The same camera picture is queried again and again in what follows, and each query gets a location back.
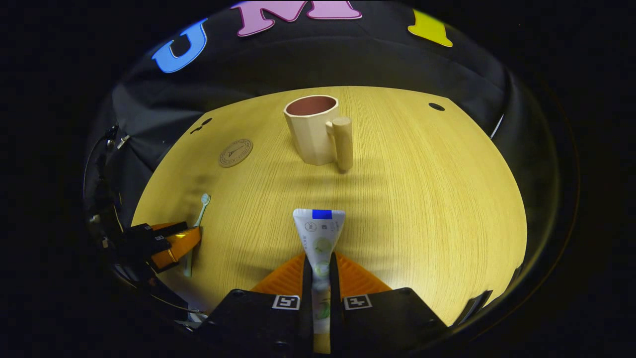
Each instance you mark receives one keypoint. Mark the white toothpaste tube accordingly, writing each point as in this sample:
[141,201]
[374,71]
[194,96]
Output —
[318,233]

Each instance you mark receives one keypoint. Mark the pale green toothbrush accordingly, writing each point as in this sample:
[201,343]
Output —
[204,200]

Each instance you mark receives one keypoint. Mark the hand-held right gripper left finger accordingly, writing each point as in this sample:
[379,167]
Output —
[307,298]

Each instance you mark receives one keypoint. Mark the wooden desktop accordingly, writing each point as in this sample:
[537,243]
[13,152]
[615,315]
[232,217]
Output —
[422,199]

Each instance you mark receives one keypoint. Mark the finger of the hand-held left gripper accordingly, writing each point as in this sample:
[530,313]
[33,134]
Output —
[164,231]
[181,246]

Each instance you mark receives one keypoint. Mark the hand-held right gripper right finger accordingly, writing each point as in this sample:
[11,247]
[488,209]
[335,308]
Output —
[335,298]

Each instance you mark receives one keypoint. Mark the round brown coaster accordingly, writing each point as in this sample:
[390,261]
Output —
[236,153]

